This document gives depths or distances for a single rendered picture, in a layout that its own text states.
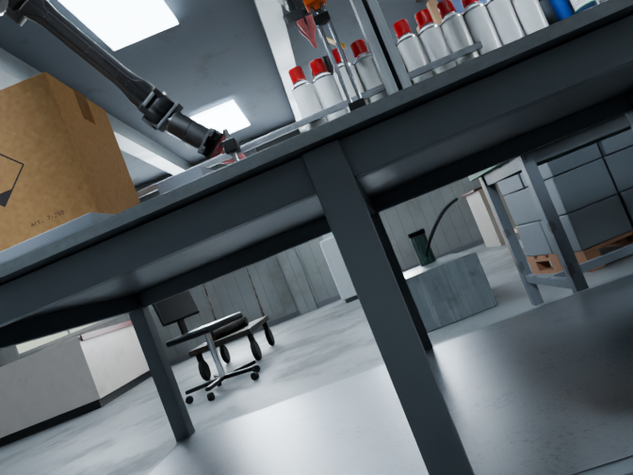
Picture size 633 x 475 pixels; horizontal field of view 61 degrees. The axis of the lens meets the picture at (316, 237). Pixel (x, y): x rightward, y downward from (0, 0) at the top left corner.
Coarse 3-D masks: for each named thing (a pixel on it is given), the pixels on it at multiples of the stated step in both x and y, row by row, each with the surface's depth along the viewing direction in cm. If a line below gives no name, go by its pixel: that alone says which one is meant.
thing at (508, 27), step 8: (488, 0) 117; (496, 0) 116; (504, 0) 116; (488, 8) 118; (496, 8) 116; (504, 8) 116; (512, 8) 116; (496, 16) 116; (504, 16) 116; (512, 16) 116; (496, 24) 117; (504, 24) 116; (512, 24) 115; (496, 32) 118; (504, 32) 116; (512, 32) 115; (520, 32) 115; (504, 40) 117; (512, 40) 115
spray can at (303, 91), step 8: (288, 72) 124; (296, 72) 122; (296, 80) 122; (304, 80) 122; (296, 88) 122; (304, 88) 121; (312, 88) 122; (296, 96) 122; (304, 96) 121; (312, 96) 122; (304, 104) 121; (312, 104) 121; (304, 112) 122; (312, 112) 121; (320, 120) 121; (312, 128) 121
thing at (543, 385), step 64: (576, 64) 76; (384, 128) 80; (448, 128) 78; (576, 128) 188; (256, 192) 82; (320, 192) 80; (384, 192) 198; (128, 256) 85; (256, 256) 205; (384, 256) 79; (0, 320) 89; (64, 320) 165; (384, 320) 79; (512, 320) 187; (576, 320) 157; (384, 384) 171; (448, 384) 145; (512, 384) 126; (576, 384) 112; (192, 448) 187; (256, 448) 157; (320, 448) 135; (384, 448) 118; (448, 448) 77; (512, 448) 95; (576, 448) 86
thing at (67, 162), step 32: (0, 96) 91; (32, 96) 91; (64, 96) 95; (0, 128) 91; (32, 128) 91; (64, 128) 90; (96, 128) 105; (0, 160) 91; (32, 160) 90; (64, 160) 90; (96, 160) 98; (0, 192) 90; (32, 192) 90; (64, 192) 90; (96, 192) 92; (128, 192) 108; (0, 224) 90; (32, 224) 90
